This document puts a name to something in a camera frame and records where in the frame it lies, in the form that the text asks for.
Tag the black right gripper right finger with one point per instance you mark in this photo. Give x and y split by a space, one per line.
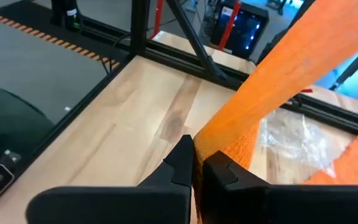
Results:
291 205

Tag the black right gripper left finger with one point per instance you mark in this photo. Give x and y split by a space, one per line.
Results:
104 205

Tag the orange cloth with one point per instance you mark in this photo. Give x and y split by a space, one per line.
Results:
291 62

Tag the clear plastic bag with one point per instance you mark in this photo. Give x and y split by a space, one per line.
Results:
297 143

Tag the black computer tower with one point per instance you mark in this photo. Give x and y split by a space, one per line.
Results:
247 31

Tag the red stick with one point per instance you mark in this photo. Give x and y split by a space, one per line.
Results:
158 15
228 26

